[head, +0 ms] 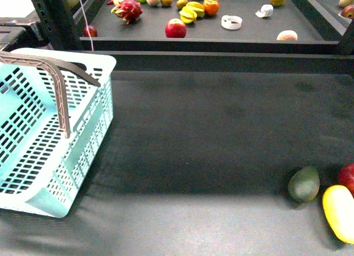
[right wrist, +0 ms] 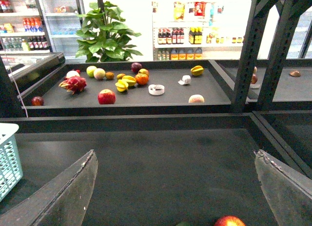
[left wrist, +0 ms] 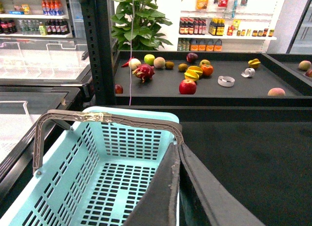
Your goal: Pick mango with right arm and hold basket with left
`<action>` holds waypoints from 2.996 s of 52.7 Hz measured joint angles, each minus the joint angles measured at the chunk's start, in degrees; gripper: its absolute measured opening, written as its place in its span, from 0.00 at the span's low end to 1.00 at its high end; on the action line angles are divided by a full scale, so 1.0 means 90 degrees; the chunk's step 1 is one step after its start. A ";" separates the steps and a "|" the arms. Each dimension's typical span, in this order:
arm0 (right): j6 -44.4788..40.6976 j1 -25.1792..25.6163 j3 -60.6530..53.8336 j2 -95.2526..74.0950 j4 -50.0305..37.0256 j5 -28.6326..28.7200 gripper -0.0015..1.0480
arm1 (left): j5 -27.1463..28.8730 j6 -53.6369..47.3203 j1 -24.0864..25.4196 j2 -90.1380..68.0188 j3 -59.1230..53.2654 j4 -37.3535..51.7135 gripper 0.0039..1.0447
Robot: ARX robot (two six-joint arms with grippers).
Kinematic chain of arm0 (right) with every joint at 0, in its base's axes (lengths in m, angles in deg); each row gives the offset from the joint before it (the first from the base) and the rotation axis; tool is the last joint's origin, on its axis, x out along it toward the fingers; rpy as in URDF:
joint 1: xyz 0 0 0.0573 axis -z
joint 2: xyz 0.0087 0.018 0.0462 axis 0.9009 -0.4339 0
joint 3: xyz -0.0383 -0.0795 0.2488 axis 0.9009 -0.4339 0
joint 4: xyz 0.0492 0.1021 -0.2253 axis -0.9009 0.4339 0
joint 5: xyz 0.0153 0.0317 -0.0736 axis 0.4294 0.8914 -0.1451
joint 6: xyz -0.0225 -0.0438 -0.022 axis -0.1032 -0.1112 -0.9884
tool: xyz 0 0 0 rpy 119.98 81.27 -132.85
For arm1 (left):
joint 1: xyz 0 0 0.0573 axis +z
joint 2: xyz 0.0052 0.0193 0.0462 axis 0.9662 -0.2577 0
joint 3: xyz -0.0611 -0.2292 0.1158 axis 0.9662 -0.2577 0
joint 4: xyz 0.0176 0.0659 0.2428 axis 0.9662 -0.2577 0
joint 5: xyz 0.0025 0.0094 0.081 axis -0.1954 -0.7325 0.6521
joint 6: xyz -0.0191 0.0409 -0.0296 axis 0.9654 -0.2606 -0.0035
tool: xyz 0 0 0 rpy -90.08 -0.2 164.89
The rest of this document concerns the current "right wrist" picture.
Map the brown kiwi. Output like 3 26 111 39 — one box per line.
105 72 115 80
117 73 126 80

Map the green apple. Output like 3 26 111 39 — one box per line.
86 65 97 78

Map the white round fruit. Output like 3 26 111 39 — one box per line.
65 70 80 79

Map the light blue plastic basket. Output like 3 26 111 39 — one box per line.
0 123 23 201

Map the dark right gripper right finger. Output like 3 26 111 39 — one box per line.
254 149 312 226

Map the brown shell fruit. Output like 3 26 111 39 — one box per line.
289 70 301 77

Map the red yellow apple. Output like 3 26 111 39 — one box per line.
138 68 150 76

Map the yellow starfruit back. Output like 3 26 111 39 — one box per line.
122 75 137 87

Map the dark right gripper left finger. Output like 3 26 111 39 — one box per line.
0 150 98 226

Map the yellow starfruit front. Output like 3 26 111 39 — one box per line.
115 80 129 92

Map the dark purple fruit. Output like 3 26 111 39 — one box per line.
131 62 142 74

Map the white cable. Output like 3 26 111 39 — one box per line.
4 52 29 118

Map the small white tape roll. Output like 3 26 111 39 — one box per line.
178 75 191 85

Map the white goods shelf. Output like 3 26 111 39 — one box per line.
151 1 248 61

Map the pale peach fruit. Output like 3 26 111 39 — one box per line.
94 68 106 80

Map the yellow starfruit far right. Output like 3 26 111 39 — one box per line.
190 65 204 76

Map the pink dragon fruit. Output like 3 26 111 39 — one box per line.
59 76 87 94

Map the left drinks shelf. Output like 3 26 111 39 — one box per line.
0 0 52 54

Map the orange persimmon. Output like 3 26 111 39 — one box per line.
135 73 149 85

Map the yellow starfruit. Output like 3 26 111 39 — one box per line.
122 75 137 87
190 65 204 76
115 80 129 92

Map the small dark red apple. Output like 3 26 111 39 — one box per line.
31 96 44 106

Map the glass door refrigerator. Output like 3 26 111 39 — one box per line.
36 0 86 63

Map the green potted plant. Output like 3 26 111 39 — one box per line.
76 1 142 62

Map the red apple near gripper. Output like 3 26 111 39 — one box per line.
214 215 246 226

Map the red mango right tray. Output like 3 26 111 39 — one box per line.
251 66 258 84

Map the black fruit display tray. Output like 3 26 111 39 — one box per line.
21 60 235 117

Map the red apple front tray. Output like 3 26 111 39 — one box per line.
97 89 116 104

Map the pale peach at edge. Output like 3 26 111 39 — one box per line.
188 94 205 103

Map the dark metal rack post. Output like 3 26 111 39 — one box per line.
231 0 277 113

